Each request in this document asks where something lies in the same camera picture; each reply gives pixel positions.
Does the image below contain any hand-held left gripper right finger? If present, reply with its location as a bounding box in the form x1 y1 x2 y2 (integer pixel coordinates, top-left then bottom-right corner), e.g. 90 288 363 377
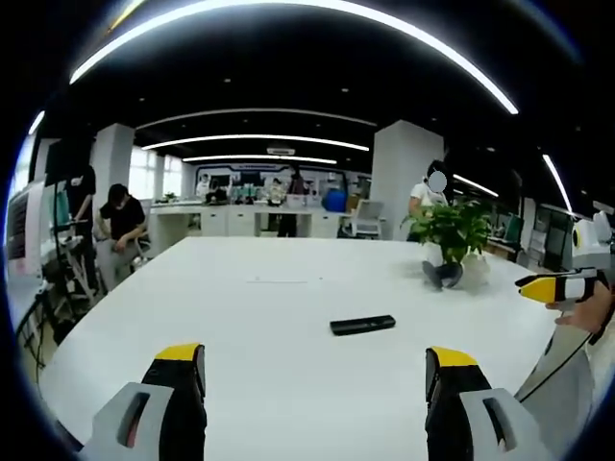
424 346 554 461

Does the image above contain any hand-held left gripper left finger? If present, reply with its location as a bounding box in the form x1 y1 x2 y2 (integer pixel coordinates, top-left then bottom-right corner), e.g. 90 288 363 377
78 342 209 461

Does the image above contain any black remote control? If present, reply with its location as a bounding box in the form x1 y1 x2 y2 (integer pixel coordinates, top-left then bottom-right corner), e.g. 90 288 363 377
330 314 397 337

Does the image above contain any person's right hand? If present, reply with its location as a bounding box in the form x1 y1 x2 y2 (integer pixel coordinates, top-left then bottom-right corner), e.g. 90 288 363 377
545 282 615 333

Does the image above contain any dark round plant pot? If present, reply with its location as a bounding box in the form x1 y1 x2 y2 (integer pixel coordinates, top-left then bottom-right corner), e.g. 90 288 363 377
421 260 465 290

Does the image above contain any green potted plant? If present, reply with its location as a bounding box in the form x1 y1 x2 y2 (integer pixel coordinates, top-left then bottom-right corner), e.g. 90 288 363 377
401 199 494 265

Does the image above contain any white pillar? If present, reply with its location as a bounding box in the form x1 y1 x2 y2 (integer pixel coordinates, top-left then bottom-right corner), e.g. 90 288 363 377
90 123 136 207
369 119 446 241

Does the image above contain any white office chair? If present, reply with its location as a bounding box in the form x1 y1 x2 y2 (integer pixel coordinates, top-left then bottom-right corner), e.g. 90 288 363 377
346 199 386 240

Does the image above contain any white counter desk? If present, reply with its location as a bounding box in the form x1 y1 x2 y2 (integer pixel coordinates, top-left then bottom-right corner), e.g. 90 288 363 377
149 202 357 244

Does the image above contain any blue water barrel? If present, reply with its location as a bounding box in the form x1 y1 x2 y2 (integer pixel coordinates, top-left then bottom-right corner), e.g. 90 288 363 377
321 189 348 213

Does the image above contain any black monitor on stand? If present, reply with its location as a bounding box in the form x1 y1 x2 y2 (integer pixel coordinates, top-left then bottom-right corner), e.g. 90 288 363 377
44 136 95 186

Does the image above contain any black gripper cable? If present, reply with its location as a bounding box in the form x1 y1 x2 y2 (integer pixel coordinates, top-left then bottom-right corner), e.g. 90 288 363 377
514 268 615 403

